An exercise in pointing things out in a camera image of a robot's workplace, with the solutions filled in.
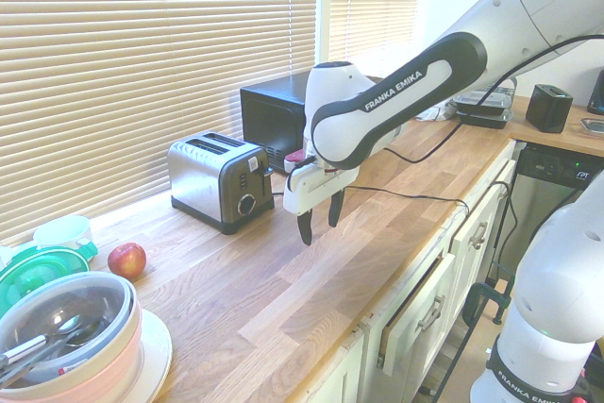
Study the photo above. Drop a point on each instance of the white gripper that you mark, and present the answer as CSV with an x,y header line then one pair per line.
x,y
313,188

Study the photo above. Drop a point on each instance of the stainless steel two-slot toaster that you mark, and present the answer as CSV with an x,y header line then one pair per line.
x,y
207,181

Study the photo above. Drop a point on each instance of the white Franka Emika robot arm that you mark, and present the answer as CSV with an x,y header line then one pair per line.
x,y
401,91

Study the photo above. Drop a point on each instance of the black microwave oven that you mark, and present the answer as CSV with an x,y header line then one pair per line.
x,y
271,115

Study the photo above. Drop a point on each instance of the white plastic bag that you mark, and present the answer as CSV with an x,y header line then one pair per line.
x,y
436,113

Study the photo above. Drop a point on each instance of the green clamp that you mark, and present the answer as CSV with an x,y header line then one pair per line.
x,y
486,297

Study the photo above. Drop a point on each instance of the black food container clear lid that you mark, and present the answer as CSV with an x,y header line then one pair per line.
x,y
491,100
486,120

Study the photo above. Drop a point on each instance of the red apple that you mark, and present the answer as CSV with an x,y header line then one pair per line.
x,y
126,260

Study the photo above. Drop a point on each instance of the white plate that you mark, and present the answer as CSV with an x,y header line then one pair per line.
x,y
158,351

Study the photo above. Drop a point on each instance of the narrow beige window blind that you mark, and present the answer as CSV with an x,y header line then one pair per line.
x,y
373,2

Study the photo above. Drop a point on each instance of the black and steel dishwasher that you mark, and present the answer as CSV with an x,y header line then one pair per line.
x,y
542,186

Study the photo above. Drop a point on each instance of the wide beige window blind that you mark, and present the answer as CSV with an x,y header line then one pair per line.
x,y
141,68

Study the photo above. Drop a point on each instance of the small black box appliance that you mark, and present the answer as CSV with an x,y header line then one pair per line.
x,y
547,108

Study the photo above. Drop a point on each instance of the white and green cup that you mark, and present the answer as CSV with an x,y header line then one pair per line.
x,y
61,230

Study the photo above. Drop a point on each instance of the small metal tray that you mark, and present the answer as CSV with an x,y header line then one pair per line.
x,y
593,124

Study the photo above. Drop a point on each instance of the green plastic container lid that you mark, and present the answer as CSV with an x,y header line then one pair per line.
x,y
33,271

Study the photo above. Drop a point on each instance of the red and black wrist camera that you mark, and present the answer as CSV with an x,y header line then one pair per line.
x,y
295,160

